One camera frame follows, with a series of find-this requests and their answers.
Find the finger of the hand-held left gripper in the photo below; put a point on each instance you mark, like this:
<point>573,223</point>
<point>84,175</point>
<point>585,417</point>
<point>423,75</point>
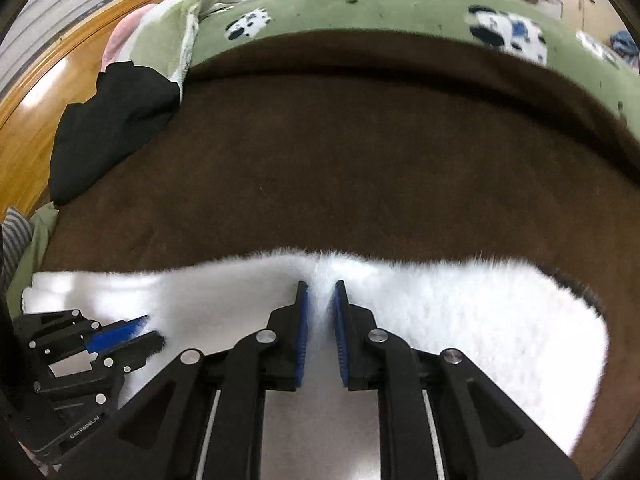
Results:
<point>142,347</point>
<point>117,334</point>

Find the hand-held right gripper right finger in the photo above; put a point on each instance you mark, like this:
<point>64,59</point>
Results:
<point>341,340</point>

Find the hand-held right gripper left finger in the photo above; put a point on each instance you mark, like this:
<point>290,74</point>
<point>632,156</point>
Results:
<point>301,340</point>

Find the white fluffy sweater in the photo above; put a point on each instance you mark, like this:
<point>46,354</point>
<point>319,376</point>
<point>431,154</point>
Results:
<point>450,335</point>

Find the olive green cloth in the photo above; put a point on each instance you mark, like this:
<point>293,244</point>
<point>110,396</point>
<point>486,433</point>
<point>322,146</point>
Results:
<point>40,240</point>

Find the grey striped cloth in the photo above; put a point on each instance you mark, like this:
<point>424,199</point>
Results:
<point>12,240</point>

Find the brown blanket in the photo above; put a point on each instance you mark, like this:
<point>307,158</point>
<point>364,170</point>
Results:
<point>350,160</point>

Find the black garment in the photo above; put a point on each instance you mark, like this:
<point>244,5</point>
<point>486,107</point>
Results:
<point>110,125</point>

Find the wooden headboard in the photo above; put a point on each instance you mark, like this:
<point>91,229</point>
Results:
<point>45,90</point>

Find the pink pillow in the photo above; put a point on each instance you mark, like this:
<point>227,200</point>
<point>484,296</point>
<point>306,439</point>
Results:
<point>122,35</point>

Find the green patterned pillow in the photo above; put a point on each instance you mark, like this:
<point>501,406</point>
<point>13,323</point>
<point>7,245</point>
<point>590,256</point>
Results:
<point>170,35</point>

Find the white window blinds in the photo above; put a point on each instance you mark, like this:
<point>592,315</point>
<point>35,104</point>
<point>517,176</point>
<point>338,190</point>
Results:
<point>55,15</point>

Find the green printed bedsheet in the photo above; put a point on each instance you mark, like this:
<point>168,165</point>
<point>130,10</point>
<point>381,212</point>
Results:
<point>375,10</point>

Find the blue cloth pile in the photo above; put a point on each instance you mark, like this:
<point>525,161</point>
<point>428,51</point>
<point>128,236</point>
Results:
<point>625,47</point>

